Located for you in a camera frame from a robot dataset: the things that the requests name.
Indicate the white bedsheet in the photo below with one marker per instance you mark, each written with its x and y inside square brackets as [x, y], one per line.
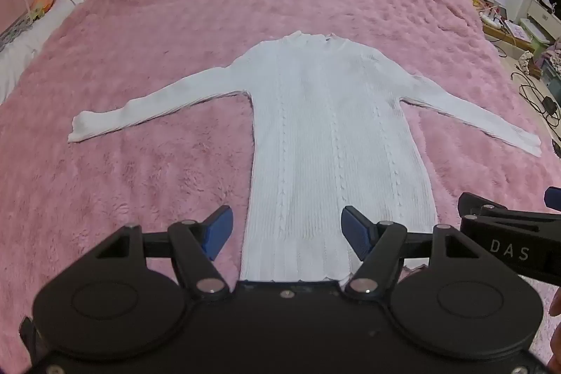
[26, 45]

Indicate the white shelf unit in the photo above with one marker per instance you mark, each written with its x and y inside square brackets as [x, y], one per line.
[545, 12]

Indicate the white knit sweater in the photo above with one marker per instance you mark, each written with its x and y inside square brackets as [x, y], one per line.
[333, 137]

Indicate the person's right forearm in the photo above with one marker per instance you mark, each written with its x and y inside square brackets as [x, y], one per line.
[557, 304]

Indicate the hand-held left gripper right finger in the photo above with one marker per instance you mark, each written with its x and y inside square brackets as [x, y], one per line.
[356, 231]

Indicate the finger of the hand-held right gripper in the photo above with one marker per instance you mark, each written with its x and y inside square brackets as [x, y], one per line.
[475, 203]
[554, 198]

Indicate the orange plush toy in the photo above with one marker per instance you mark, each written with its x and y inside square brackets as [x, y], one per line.
[44, 0]

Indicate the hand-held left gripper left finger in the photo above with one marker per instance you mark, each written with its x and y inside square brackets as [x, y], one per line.
[218, 231]

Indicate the white power strip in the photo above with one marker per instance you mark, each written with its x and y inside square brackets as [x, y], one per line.
[491, 20]

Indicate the pink fluffy blanket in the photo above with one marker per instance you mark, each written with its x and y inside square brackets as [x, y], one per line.
[153, 49]

